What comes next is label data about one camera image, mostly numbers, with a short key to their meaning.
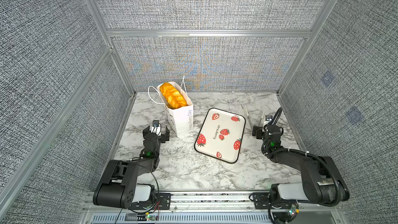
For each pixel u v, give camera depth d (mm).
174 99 859
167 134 835
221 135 972
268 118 784
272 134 680
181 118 821
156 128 747
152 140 672
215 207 730
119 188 424
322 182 433
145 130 819
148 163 627
